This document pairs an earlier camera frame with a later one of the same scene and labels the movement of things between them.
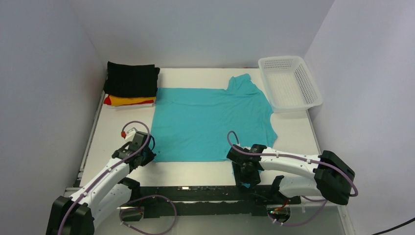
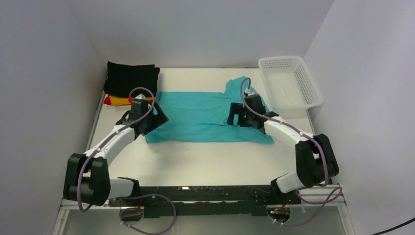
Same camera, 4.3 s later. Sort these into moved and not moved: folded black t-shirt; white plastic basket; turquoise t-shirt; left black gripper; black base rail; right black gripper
Moved: turquoise t-shirt; left black gripper; right black gripper
Not moved: white plastic basket; folded black t-shirt; black base rail
